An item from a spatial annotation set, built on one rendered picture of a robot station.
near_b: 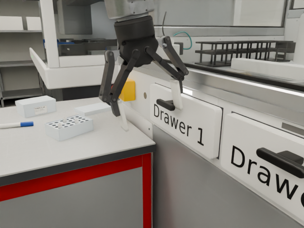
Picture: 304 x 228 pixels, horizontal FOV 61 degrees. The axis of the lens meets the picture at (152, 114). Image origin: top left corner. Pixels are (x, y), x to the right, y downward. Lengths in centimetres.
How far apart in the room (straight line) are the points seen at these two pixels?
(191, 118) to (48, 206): 44
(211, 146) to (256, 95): 15
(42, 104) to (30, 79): 373
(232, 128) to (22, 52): 444
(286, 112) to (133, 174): 50
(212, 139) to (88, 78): 94
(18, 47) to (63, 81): 344
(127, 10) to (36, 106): 70
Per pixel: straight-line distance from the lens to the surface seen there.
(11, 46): 476
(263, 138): 44
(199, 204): 67
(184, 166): 68
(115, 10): 49
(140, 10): 48
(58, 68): 134
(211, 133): 53
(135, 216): 88
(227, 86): 50
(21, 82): 482
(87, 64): 135
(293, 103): 42
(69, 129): 82
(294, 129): 42
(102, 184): 77
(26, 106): 107
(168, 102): 61
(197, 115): 56
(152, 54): 52
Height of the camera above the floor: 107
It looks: 18 degrees down
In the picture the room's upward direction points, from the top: straight up
